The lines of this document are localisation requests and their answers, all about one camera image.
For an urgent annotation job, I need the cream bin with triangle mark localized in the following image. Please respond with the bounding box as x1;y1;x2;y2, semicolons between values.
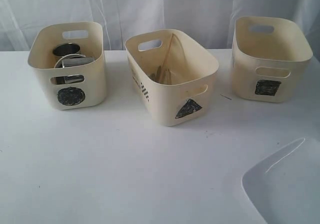
125;29;219;126

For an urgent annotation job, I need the steel long spoon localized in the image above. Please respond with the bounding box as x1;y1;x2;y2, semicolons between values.
149;65;166;84

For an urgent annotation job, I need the cream bin with circle mark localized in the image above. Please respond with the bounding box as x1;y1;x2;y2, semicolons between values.
27;21;107;110

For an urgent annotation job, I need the white square plate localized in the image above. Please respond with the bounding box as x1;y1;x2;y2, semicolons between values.
241;138;320;224

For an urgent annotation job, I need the cream bin with square mark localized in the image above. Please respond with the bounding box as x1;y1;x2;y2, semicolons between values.
231;16;313;103

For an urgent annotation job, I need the white curtain backdrop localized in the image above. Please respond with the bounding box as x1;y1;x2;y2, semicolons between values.
0;0;320;56

